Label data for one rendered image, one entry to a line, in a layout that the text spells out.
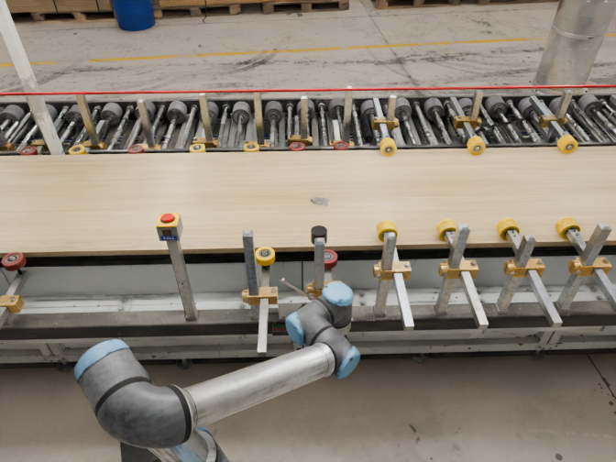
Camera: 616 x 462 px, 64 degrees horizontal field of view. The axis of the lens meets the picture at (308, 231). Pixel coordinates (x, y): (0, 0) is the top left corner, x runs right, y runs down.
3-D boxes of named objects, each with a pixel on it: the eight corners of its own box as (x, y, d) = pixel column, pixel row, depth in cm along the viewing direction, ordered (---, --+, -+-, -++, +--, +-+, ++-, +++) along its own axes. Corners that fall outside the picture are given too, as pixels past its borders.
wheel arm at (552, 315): (560, 328, 166) (564, 321, 164) (550, 328, 166) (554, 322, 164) (511, 229, 204) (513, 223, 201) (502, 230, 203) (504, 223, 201)
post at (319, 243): (322, 327, 203) (324, 242, 171) (313, 327, 203) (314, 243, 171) (322, 320, 206) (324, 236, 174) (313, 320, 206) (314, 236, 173)
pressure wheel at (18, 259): (9, 277, 202) (-3, 257, 194) (28, 267, 206) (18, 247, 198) (16, 287, 198) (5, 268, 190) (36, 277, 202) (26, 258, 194)
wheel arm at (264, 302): (267, 357, 173) (266, 351, 170) (258, 358, 173) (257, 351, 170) (270, 269, 206) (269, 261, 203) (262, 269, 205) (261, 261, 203)
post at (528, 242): (501, 323, 205) (537, 239, 173) (493, 324, 205) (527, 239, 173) (499, 316, 208) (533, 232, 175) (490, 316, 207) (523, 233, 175)
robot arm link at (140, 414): (128, 441, 84) (371, 347, 132) (100, 389, 91) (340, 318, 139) (117, 484, 88) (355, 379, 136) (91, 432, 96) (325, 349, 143)
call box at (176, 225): (181, 242, 167) (176, 225, 161) (159, 243, 166) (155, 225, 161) (183, 228, 172) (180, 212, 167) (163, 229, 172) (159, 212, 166)
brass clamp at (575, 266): (608, 276, 185) (613, 267, 182) (572, 277, 185) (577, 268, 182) (599, 265, 190) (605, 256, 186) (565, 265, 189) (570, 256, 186)
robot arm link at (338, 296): (313, 289, 144) (339, 273, 149) (313, 316, 152) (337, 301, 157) (335, 308, 139) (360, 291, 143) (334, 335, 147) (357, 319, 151)
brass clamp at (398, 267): (410, 280, 184) (412, 271, 180) (374, 281, 183) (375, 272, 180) (407, 269, 188) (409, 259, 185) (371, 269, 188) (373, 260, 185)
